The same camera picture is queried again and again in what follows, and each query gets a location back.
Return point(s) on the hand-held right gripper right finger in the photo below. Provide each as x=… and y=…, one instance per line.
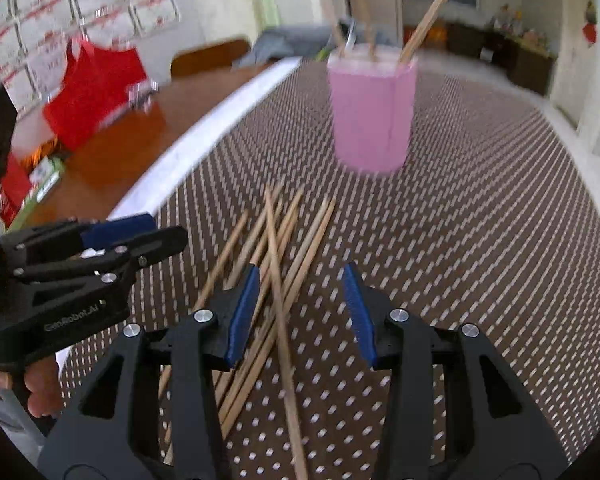
x=357, y=310

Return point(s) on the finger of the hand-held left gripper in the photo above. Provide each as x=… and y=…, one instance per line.
x=160, y=245
x=120, y=230

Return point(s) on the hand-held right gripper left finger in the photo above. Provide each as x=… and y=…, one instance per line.
x=242, y=310

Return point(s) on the bunch of wooden chopsticks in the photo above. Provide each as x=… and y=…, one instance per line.
x=275, y=260

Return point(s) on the pink cup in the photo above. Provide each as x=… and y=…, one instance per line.
x=370, y=120

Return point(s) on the wooden chopstick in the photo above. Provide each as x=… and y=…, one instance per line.
x=432, y=12
x=367, y=30

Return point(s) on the person's left hand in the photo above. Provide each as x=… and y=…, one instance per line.
x=42, y=390

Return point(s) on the green box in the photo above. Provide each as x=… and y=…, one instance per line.
x=45, y=175

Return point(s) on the red packet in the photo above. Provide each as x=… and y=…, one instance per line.
x=15, y=190

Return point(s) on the brown polka dot tablecloth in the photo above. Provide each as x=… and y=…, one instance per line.
x=455, y=235

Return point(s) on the red box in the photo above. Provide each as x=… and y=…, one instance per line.
x=95, y=95

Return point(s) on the shiny foil wrapper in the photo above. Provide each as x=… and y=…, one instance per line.
x=140, y=94

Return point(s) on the wooden chair back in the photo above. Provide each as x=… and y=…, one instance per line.
x=205, y=57

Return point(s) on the grey cloth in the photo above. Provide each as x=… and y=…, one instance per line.
x=280, y=40

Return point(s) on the dark wooden cabinet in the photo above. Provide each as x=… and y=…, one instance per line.
x=530, y=65

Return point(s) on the group of small ornaments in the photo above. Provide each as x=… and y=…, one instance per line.
x=522, y=32

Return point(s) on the group of wall certificates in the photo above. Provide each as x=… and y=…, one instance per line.
x=45, y=20

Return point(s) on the red hanging wall decoration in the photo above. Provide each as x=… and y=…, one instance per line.
x=590, y=32

